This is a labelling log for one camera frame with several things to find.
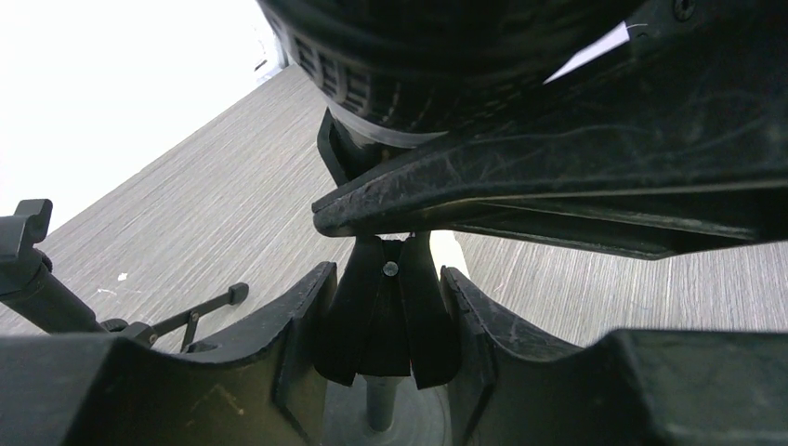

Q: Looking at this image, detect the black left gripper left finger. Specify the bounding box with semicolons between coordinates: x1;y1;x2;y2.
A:
1;262;336;445

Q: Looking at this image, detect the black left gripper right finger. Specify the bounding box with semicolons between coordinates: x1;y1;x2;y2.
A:
441;269;787;445

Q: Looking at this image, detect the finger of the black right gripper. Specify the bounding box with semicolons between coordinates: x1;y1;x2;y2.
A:
312;1;787;259

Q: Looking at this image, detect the beige microphone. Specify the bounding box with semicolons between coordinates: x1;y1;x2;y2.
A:
429;230;470;278

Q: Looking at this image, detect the black round-base stand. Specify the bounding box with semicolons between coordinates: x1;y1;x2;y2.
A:
312;111;463;446

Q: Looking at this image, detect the black microphone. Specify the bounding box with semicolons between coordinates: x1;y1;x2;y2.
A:
260;0;638;148

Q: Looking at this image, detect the black tripod shock-mount stand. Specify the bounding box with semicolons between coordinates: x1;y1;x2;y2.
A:
1;199;249;353

